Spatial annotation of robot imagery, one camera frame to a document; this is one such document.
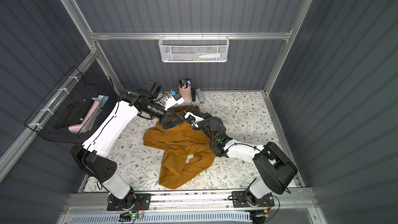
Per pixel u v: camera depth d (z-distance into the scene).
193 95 1.15
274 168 0.44
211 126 0.61
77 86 0.79
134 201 0.72
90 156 0.43
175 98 0.63
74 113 0.68
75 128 0.64
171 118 0.67
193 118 0.65
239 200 0.73
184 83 1.09
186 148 0.88
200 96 1.12
